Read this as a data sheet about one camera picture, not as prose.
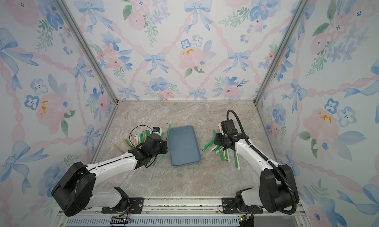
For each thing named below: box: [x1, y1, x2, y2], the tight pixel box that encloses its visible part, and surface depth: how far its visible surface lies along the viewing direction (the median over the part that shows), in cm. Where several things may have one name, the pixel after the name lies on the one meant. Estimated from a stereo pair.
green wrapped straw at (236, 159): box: [233, 151, 239, 169], surface depth 92 cm
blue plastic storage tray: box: [168, 125, 202, 168], surface depth 95 cm
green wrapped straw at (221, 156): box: [219, 148, 225, 162], surface depth 92 cm
